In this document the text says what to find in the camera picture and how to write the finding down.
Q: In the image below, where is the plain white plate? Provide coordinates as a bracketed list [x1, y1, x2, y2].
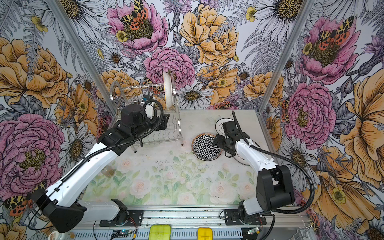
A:
[236, 140, 263, 169]

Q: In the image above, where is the chrome wire dish rack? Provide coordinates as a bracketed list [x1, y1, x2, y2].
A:
[101, 74, 184, 155]

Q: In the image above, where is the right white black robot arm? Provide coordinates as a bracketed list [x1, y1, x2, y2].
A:
[213, 118, 295, 224]

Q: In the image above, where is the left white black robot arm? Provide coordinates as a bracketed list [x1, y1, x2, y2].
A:
[31, 99, 169, 234]

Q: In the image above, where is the right yellow box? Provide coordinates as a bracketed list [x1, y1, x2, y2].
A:
[197, 228, 214, 240]

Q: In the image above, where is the left yellow green box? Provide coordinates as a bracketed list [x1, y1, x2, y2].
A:
[148, 225, 172, 240]

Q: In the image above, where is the small green circuit board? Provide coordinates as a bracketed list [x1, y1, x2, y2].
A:
[111, 229, 134, 237]

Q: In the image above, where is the white jar with lid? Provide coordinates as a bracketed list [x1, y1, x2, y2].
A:
[48, 231, 76, 240]

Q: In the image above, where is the left black corrugated cable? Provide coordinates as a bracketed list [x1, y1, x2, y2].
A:
[26, 99, 165, 232]

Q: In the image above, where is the black corrugated cable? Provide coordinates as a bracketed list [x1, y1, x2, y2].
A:
[26, 99, 165, 232]
[231, 110, 316, 240]

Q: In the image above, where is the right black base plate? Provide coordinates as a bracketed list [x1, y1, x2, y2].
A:
[224, 209, 267, 226]

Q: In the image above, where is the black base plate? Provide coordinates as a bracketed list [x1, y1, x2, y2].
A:
[224, 209, 267, 226]
[99, 210, 144, 227]

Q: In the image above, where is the aluminium front rail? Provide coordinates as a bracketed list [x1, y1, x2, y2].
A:
[70, 206, 316, 240]

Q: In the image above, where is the left aluminium corner post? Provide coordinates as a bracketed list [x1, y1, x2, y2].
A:
[47, 1, 117, 114]

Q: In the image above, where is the aluminium corner post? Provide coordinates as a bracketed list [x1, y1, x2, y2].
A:
[257, 0, 316, 115]
[47, 1, 117, 114]

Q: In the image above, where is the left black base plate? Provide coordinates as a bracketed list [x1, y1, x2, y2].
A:
[99, 210, 144, 227]

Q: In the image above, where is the right black corrugated cable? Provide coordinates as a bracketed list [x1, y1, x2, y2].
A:
[231, 110, 316, 240]

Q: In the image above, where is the right aluminium corner post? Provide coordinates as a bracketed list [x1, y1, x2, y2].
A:
[257, 0, 316, 115]

